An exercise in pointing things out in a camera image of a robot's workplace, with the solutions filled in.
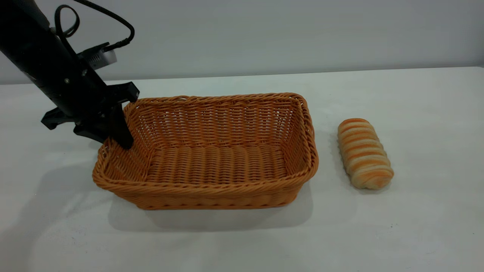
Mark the black camera cable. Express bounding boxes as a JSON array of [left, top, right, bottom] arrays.
[[54, 0, 135, 53]]

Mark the orange woven wicker basket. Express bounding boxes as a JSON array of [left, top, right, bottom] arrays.
[[92, 93, 319, 210]]

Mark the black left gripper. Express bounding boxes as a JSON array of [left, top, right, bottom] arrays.
[[41, 62, 140, 150]]

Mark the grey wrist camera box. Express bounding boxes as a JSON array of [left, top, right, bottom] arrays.
[[78, 42, 118, 71]]

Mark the striped orange bread roll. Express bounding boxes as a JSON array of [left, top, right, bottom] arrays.
[[337, 118, 394, 190]]

